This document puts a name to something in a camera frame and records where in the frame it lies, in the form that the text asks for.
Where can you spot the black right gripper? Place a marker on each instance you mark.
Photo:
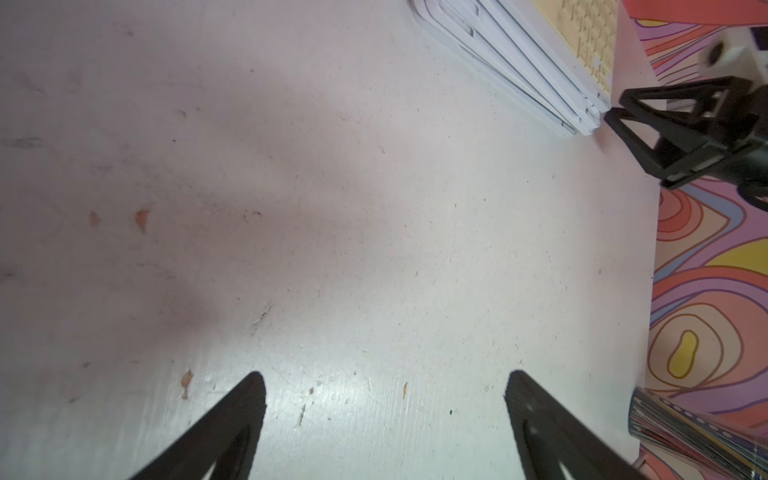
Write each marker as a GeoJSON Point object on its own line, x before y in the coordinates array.
{"type": "Point", "coordinates": [709, 128]}

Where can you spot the white key keyboard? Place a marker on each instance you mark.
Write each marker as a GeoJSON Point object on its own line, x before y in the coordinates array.
{"type": "Point", "coordinates": [485, 36]}

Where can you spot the bundle of pens in cup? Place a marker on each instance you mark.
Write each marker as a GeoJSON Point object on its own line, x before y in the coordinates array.
{"type": "Point", "coordinates": [697, 438]}

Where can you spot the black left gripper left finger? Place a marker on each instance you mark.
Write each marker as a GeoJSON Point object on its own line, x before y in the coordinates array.
{"type": "Point", "coordinates": [222, 444]}

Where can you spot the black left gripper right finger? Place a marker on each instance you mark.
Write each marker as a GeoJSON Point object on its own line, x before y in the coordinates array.
{"type": "Point", "coordinates": [551, 442]}

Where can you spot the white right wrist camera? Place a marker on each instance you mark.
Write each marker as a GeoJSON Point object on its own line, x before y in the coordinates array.
{"type": "Point", "coordinates": [737, 51]}

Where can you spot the yellow key keyboard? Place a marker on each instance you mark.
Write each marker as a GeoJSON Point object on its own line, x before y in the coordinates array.
{"type": "Point", "coordinates": [578, 36]}

